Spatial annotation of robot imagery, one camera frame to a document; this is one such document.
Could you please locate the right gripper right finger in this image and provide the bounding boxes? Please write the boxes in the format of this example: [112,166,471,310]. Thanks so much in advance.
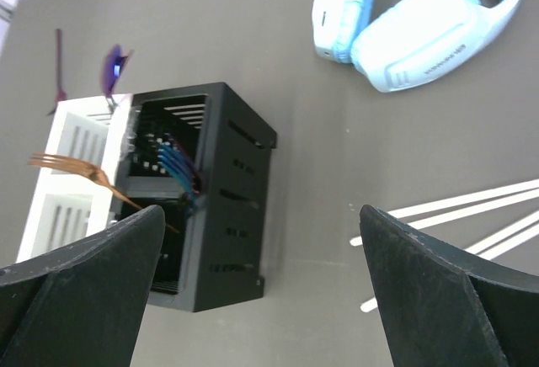
[359,205,538,366]

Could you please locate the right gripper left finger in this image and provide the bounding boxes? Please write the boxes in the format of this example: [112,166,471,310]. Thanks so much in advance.
[1,205,165,366]

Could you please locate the white utensil container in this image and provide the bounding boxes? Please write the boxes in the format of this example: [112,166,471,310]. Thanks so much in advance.
[16,94,133,262]

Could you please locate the copper fork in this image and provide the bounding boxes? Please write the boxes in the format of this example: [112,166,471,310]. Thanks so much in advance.
[28,152,180,233]

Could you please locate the blue fork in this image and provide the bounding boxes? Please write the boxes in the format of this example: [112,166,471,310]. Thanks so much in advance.
[157,143,197,217]

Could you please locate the purple fork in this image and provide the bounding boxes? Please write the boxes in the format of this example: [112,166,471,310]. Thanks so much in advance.
[166,133,203,194]
[47,29,67,116]

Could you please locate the black utensil container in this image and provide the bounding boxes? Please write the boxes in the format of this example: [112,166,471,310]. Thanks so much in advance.
[111,82,277,312]

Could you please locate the rainbow spoon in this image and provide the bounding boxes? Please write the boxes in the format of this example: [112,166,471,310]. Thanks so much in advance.
[100,44,133,114]

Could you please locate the light blue headphones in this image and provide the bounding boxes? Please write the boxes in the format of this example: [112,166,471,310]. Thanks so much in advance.
[312,0,520,93]

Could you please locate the white chopstick middle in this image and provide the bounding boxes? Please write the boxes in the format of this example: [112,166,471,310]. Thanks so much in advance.
[349,188,539,247]

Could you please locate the white chopstick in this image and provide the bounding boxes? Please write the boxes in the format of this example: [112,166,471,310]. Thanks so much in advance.
[349,188,539,247]
[360,210,539,313]
[389,179,538,218]

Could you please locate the white chopstick upper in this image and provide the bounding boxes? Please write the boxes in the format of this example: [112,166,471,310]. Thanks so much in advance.
[389,179,538,218]

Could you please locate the white chopstick lower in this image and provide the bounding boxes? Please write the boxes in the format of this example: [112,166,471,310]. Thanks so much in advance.
[360,210,539,313]

